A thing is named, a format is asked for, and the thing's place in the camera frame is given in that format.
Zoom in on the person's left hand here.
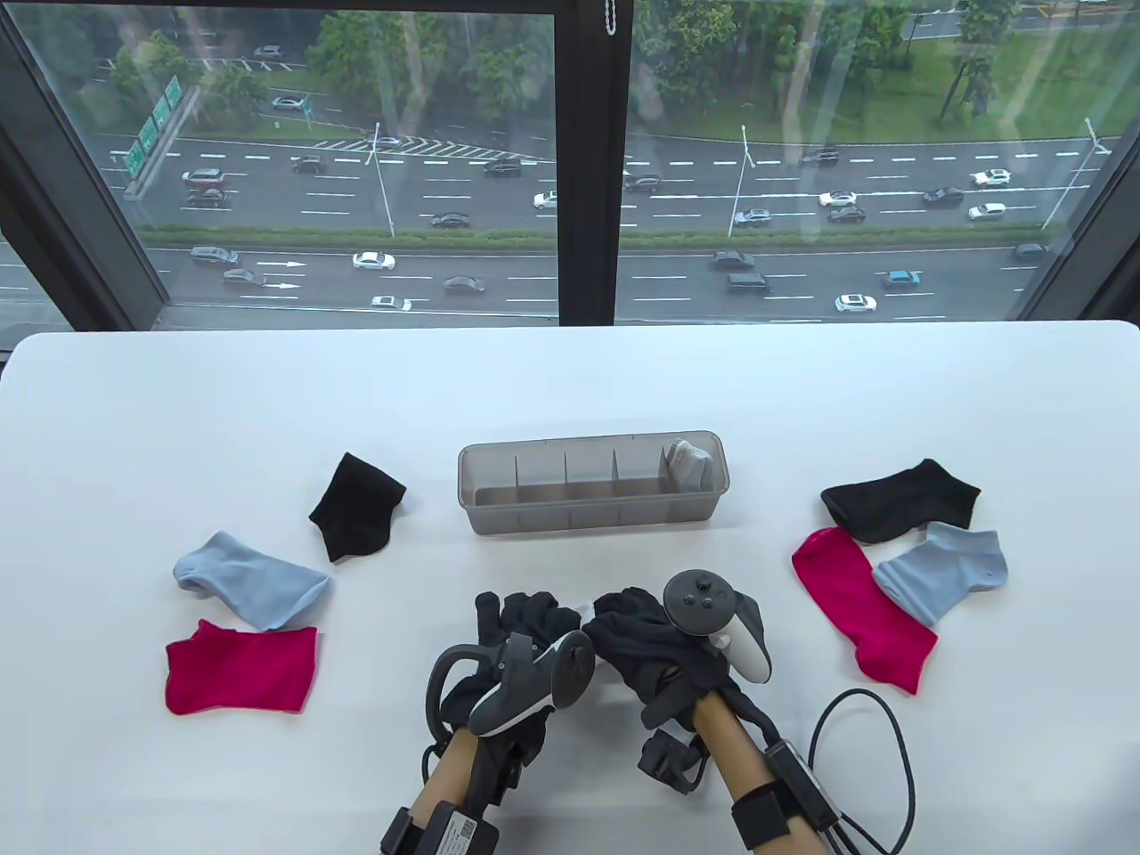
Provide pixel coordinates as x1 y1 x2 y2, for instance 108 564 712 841
441 590 586 769

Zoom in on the pink sock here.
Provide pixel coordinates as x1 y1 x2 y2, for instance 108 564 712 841
792 527 940 696
165 621 319 716

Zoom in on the black sock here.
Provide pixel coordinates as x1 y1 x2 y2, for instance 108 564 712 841
309 452 408 562
820 459 982 546

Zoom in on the grey plastic divided organizer box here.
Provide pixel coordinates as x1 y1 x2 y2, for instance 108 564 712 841
458 430 731 537

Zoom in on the light blue sock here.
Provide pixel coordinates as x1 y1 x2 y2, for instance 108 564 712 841
173 532 332 633
871 521 1009 627

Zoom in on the black cable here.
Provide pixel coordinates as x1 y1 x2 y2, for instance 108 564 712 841
810 688 916 855

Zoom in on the person's left forearm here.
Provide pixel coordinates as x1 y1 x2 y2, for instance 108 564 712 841
419 726 482 820

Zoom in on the person's right hand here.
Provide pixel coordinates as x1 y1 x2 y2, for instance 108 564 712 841
583 586 745 729

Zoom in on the black labelled sensor box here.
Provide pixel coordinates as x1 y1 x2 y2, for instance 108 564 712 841
766 739 840 829
423 802 500 855

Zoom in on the person's right forearm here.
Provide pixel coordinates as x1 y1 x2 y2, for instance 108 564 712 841
695 690 820 855

